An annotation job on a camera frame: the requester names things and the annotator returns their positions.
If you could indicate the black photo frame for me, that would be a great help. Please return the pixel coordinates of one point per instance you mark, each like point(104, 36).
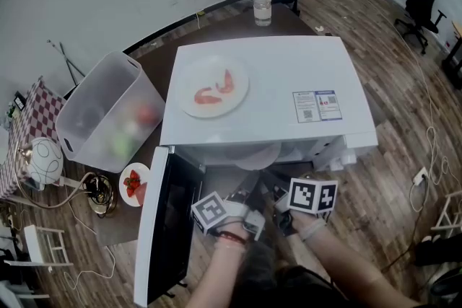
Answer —
point(18, 100)

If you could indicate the wooden desk with black legs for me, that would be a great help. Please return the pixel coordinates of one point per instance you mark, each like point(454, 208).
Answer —
point(457, 32)

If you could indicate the person's right forearm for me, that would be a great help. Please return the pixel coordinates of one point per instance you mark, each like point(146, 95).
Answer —
point(343, 263)

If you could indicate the black tripod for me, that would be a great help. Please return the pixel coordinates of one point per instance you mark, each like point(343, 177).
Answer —
point(70, 65)

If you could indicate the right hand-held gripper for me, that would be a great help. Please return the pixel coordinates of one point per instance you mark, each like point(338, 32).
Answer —
point(310, 196)

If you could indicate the white metal rack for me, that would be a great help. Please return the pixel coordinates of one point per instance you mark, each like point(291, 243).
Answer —
point(447, 213)

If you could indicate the person's left forearm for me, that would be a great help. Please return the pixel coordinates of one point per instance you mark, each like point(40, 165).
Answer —
point(216, 274)

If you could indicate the white power strip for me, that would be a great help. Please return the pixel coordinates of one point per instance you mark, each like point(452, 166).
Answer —
point(420, 176)

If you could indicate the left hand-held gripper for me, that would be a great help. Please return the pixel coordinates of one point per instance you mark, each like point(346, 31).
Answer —
point(209, 213)

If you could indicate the small white plate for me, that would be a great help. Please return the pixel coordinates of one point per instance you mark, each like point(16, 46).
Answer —
point(124, 198)

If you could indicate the grey wristband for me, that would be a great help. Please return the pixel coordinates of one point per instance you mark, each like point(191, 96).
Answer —
point(312, 229)

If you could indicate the white crumpled scrap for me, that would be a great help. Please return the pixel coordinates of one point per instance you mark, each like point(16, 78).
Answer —
point(319, 29)

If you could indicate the white vegetable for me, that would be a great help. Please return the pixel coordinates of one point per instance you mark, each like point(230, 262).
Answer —
point(131, 127)

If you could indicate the wooden table with white legs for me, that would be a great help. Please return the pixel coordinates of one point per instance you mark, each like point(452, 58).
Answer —
point(216, 29)

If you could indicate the red strawberry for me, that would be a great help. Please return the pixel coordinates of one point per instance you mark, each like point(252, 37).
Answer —
point(131, 184)
point(134, 175)

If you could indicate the white round plate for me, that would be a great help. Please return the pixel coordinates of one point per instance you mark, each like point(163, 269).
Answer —
point(234, 97)
point(252, 158)

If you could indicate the white microwave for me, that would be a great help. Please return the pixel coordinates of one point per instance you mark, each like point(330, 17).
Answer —
point(274, 83)

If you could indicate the green vegetable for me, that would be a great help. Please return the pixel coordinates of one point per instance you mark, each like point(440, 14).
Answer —
point(123, 145)

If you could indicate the checkered tablecloth table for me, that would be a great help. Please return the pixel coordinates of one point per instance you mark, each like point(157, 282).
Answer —
point(39, 108)

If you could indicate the pink food slice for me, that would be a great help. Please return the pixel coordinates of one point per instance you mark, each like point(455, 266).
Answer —
point(140, 193)

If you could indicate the translucent plastic storage bin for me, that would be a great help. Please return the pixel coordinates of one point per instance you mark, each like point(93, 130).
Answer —
point(94, 93)

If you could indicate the red shrimp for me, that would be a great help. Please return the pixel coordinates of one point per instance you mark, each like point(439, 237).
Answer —
point(226, 83)
point(205, 98)

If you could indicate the person's dark shirt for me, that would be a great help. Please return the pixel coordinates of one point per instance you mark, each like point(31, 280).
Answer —
point(310, 288)

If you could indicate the red tomato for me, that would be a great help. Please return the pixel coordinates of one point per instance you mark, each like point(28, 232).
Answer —
point(147, 113)

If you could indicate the clear glass jar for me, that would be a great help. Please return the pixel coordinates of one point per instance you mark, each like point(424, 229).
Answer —
point(262, 9)

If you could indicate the white globe table lamp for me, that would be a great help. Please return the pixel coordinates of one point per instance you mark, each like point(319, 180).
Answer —
point(45, 160)

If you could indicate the white wooden stool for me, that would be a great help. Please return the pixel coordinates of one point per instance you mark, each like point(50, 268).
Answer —
point(30, 241)

